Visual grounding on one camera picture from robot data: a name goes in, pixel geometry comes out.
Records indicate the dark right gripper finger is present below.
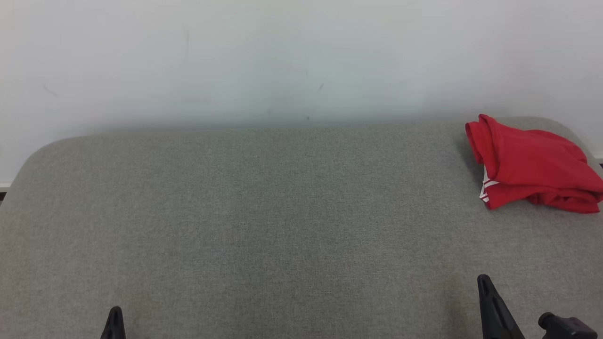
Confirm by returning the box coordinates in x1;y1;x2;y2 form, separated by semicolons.
477;274;505;339
484;274;526;339

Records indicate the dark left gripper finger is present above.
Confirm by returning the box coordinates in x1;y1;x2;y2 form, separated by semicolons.
100;306;114;339
113;306;127;339

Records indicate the red basketball jersey number 23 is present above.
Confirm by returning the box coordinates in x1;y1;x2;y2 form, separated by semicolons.
465;113;603;201

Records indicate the grey fabric sofa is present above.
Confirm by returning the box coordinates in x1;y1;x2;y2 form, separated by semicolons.
0;115;603;339

